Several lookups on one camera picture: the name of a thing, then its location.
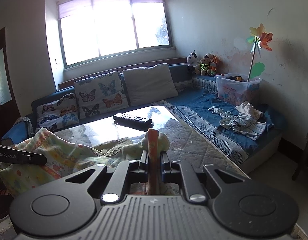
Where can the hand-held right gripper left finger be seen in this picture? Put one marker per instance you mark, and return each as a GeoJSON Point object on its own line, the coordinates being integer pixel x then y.
{"type": "Point", "coordinates": [144, 165]}

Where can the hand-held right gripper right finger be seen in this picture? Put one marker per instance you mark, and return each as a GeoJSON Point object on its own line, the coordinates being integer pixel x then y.
{"type": "Point", "coordinates": [165, 166]}

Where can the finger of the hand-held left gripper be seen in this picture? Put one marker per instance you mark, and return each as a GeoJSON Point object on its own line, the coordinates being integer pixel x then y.
{"type": "Point", "coordinates": [35, 158]}

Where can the pastel patterned child's jacket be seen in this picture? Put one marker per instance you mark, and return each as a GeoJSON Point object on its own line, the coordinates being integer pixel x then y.
{"type": "Point", "coordinates": [69, 152]}

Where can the blue cloth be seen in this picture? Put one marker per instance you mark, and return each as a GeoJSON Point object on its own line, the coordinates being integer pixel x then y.
{"type": "Point", "coordinates": [15, 133]}

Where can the grey cloth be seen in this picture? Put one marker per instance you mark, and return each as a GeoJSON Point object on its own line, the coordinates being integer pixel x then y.
{"type": "Point", "coordinates": [25, 123]}

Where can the black remote control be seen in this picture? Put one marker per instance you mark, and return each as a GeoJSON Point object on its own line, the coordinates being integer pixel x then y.
{"type": "Point", "coordinates": [131, 118]}

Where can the long butterfly print pillow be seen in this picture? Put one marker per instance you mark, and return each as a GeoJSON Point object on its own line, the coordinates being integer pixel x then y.
{"type": "Point", "coordinates": [59, 112]}

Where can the blue patterned sofa cover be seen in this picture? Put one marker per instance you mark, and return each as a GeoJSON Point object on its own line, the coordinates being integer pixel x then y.
{"type": "Point", "coordinates": [201, 102]}

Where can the dark wooden door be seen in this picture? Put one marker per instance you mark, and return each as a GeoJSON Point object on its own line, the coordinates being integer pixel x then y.
{"type": "Point", "coordinates": [3, 80]}

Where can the small white bunny toy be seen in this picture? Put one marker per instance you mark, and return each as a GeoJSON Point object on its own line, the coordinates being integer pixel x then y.
{"type": "Point", "coordinates": [218, 111]}

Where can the plain grey pillow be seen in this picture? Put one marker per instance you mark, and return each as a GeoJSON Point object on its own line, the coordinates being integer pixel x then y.
{"type": "Point", "coordinates": [150, 85]}

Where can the square butterfly print pillow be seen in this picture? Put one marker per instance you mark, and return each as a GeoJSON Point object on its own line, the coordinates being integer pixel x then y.
{"type": "Point", "coordinates": [101, 95]}

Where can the striped white garment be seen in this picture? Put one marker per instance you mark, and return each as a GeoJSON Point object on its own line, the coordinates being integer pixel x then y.
{"type": "Point", "coordinates": [246, 127]}

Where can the dark blue sofa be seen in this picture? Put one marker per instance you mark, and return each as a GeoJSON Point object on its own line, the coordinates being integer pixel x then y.
{"type": "Point", "coordinates": [183, 72]}

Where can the clear plastic storage box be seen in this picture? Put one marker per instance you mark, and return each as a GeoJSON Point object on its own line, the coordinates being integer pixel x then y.
{"type": "Point", "coordinates": [231, 92]}

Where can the black and white plush toy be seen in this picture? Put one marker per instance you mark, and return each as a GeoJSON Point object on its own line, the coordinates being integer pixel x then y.
{"type": "Point", "coordinates": [193, 61]}

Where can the orange fox plush toy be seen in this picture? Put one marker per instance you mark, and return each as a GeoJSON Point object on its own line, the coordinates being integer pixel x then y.
{"type": "Point", "coordinates": [214, 65]}

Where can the large window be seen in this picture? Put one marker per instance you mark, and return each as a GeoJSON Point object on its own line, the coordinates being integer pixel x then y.
{"type": "Point", "coordinates": [114, 30]}

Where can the purple roller blind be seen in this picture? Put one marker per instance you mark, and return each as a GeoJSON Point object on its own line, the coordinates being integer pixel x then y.
{"type": "Point", "coordinates": [74, 7]}

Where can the colourful pinwheel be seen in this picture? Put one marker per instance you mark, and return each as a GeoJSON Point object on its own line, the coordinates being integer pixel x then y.
{"type": "Point", "coordinates": [265, 40]}

